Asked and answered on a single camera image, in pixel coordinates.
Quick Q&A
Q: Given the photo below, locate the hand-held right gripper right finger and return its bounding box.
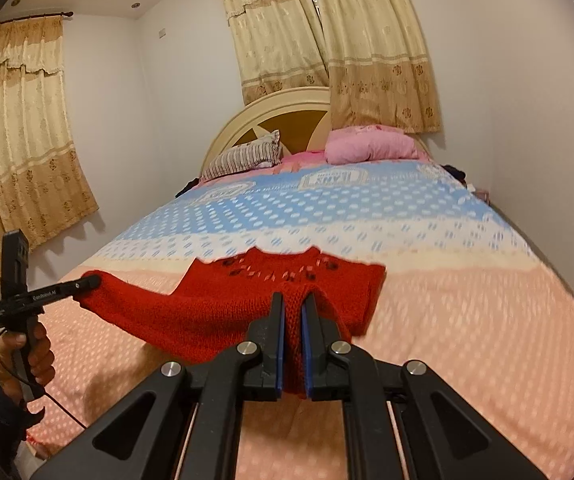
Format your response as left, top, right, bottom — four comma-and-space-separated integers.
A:
301, 292, 549, 480

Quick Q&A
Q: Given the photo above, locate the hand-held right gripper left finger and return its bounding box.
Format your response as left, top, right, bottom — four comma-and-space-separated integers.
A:
29, 292, 286, 480

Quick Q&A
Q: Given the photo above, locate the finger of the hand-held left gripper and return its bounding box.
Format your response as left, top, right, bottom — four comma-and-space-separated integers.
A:
59, 274, 102, 298

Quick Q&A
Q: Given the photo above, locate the red knitted sweater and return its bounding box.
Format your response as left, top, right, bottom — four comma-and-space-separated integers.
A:
74, 246, 387, 398

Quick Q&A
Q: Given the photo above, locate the person's left hand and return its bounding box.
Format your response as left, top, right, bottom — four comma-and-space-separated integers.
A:
0, 320, 56, 402

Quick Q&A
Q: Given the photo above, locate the beige floral side curtain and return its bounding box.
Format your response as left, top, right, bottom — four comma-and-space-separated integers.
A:
0, 14, 100, 312

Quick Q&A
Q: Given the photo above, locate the polka dot bedspread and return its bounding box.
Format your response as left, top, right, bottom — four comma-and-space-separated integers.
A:
17, 157, 574, 480

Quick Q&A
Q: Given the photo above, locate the dark cloth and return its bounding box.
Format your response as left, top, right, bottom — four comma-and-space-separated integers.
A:
441, 163, 469, 184
175, 177, 202, 199

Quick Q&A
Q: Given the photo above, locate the pink bed sheet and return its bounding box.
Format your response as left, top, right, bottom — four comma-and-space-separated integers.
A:
194, 150, 440, 183

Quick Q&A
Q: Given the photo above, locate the striped pillow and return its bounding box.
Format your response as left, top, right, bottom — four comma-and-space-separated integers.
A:
202, 129, 282, 181

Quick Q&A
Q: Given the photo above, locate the pink pillow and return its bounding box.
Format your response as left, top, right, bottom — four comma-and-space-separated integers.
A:
325, 124, 419, 165

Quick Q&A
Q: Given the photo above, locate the cream wooden headboard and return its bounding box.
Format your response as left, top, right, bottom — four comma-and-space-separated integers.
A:
200, 86, 433, 177

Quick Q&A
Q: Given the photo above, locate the dark curtain rod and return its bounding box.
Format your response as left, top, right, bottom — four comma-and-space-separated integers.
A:
0, 10, 75, 27

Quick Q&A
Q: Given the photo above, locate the beige floral wide curtain panel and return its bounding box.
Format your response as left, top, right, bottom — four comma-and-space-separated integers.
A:
306, 0, 443, 134

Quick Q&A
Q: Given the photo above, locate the beige floral narrow curtain panel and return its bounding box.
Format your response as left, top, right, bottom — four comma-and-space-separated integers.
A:
218, 0, 331, 107

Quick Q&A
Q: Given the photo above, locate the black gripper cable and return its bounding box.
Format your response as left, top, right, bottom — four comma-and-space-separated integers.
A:
0, 327, 88, 431

